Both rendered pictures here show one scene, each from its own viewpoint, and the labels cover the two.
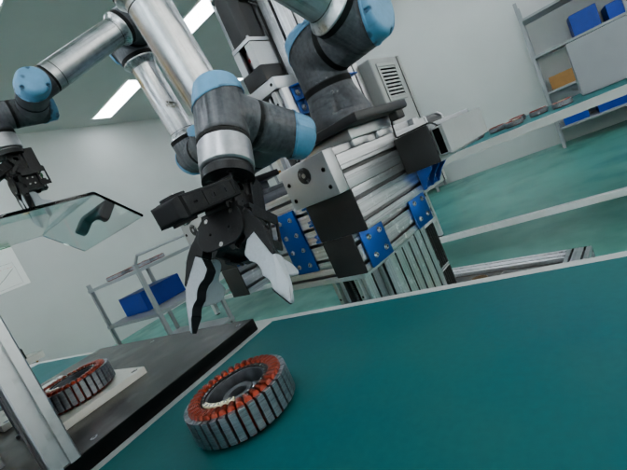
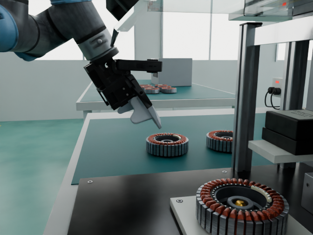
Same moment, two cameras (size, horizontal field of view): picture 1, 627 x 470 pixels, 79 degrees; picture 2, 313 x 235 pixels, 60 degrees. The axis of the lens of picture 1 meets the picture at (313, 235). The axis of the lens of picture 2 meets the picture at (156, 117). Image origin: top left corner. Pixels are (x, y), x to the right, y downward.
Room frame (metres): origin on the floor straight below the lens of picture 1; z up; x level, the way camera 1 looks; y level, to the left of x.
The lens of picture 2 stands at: (0.91, 0.58, 0.99)
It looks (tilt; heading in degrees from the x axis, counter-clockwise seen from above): 12 degrees down; 223
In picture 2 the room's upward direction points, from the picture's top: straight up
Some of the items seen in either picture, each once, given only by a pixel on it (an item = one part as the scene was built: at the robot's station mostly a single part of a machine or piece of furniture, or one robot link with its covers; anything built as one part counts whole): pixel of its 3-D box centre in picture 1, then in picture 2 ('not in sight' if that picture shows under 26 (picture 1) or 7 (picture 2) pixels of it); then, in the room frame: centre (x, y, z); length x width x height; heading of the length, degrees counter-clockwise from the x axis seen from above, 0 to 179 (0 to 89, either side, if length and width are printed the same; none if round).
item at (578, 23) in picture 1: (583, 21); not in sight; (4.92, -4.21, 1.41); 0.42 x 0.28 x 0.26; 145
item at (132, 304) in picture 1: (164, 307); not in sight; (3.32, 1.45, 0.51); 1.01 x 0.60 x 1.01; 53
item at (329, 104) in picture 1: (335, 105); not in sight; (0.92, -0.17, 1.09); 0.15 x 0.15 x 0.10
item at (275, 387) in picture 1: (241, 396); (166, 144); (0.38, 0.14, 0.77); 0.11 x 0.11 x 0.04
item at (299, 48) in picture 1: (316, 56); not in sight; (0.91, -0.18, 1.20); 0.13 x 0.12 x 0.14; 38
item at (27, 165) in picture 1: (22, 172); not in sight; (1.09, 0.65, 1.29); 0.09 x 0.08 x 0.12; 135
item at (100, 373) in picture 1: (76, 386); (239, 207); (0.60, 0.45, 0.80); 0.11 x 0.11 x 0.04
